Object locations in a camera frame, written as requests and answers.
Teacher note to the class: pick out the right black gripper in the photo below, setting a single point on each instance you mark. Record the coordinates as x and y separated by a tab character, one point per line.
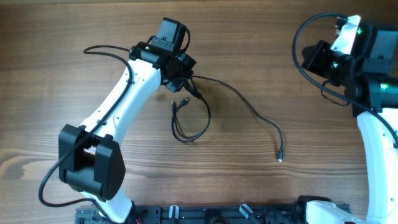
312	63

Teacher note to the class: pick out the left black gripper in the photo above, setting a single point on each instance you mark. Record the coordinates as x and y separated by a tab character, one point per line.
189	63

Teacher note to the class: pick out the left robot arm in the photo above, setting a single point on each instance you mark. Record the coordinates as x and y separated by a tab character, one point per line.
90	155

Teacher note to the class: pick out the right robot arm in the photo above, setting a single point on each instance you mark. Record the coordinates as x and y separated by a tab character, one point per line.
357	68

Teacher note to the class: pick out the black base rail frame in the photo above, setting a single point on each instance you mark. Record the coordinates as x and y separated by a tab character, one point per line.
276	213

